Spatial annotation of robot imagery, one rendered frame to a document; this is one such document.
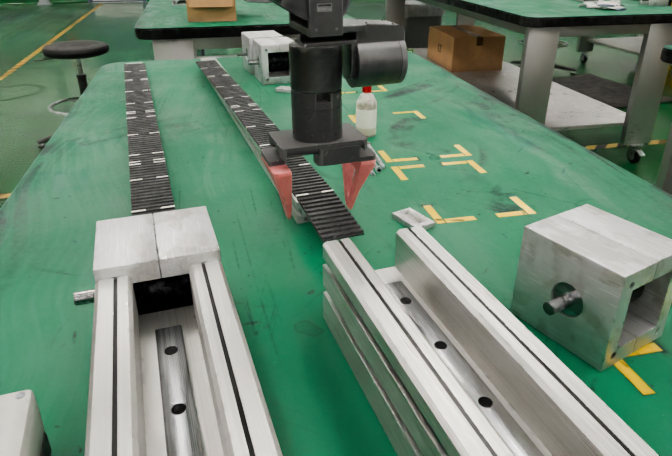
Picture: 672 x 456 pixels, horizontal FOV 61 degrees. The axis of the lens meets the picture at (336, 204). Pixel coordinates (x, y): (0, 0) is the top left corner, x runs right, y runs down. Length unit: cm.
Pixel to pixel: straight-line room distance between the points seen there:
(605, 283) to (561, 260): 4
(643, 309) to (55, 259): 61
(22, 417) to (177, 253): 16
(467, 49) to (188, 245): 383
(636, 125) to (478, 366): 297
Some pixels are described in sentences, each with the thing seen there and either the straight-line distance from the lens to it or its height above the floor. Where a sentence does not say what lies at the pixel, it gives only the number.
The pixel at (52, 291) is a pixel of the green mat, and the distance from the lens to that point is 66.
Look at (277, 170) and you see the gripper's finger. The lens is 63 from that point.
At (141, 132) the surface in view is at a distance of 100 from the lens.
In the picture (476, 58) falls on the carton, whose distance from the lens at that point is 427.
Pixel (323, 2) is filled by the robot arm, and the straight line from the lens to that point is 59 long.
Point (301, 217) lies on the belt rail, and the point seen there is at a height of 79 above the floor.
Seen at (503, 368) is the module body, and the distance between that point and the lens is 42.
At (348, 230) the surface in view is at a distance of 65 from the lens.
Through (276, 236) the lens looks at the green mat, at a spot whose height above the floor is 78.
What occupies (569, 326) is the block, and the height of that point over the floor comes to 80.
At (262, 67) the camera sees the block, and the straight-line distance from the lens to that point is 141.
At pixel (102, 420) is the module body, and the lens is 37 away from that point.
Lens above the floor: 111
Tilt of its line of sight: 26 degrees down
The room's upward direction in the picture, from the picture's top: straight up
